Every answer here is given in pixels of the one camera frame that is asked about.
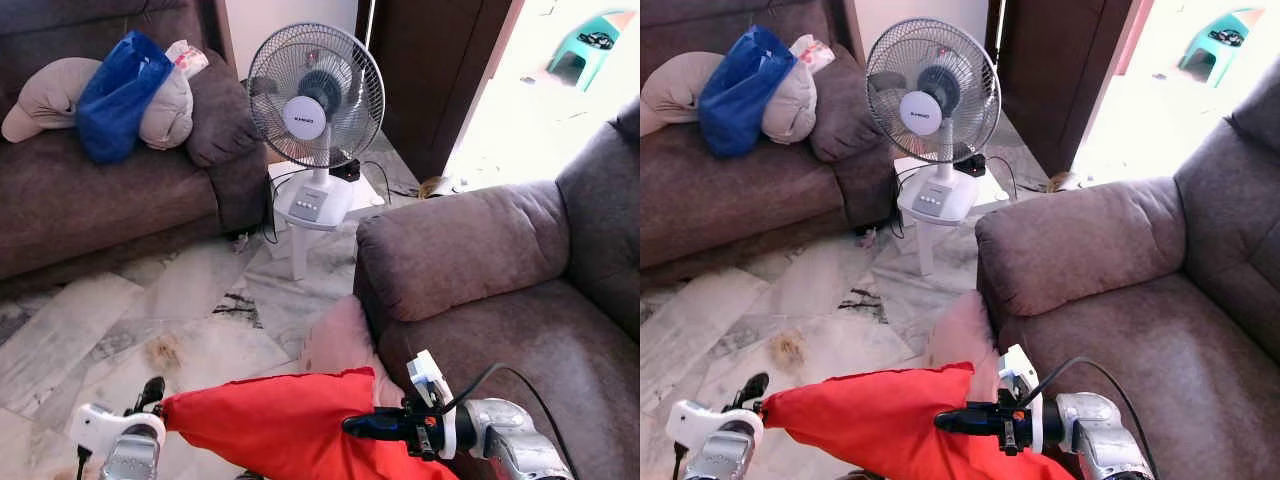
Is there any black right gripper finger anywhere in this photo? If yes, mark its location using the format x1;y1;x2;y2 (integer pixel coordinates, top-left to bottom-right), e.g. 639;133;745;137
342;410;411;441
934;405;1006;436

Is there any red pillow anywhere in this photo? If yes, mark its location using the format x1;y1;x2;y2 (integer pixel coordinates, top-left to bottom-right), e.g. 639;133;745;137
160;367;461;480
760;362;1076;480

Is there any pink pillow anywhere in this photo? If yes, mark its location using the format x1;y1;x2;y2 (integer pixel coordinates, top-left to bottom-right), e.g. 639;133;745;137
922;290;1011;401
300;295;406;406

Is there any large dark brown leather sofa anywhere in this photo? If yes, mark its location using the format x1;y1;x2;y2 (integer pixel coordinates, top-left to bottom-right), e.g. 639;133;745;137
353;100;640;480
975;90;1280;480

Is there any brown sofa with rounded armrest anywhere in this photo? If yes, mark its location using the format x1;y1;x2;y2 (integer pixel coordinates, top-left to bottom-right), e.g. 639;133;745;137
0;0;271;281
640;0;896;271

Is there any beige pillow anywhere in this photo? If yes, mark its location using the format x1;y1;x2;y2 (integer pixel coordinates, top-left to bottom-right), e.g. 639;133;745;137
2;57;195;151
640;52;818;144

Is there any white plastic stool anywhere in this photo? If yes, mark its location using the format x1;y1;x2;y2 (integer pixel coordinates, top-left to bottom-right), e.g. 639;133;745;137
268;160;386;283
893;157;1011;277

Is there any blue bag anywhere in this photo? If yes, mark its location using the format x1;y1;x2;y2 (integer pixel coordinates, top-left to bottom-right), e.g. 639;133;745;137
698;25;798;159
76;30;173;165

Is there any white table fan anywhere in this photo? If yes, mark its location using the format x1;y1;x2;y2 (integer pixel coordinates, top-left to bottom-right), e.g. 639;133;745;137
247;22;387;233
866;17;1002;227

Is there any white red printed plastic bag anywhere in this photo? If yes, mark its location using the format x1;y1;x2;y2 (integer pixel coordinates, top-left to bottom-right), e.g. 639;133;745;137
790;35;836;73
165;40;209;79

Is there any dark brown wooden door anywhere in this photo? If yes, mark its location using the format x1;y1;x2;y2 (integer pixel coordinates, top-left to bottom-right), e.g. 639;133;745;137
357;0;526;183
985;0;1151;178

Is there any teal plastic stool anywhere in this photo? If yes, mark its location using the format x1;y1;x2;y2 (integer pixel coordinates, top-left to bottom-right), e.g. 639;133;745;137
546;10;638;93
1178;8;1266;87

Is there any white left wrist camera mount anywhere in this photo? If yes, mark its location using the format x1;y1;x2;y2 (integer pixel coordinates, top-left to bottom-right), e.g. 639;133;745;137
666;400;765;451
66;402;167;453

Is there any black fan power cable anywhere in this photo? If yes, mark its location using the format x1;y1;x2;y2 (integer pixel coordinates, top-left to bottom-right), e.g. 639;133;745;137
360;160;393;198
985;155;1019;196

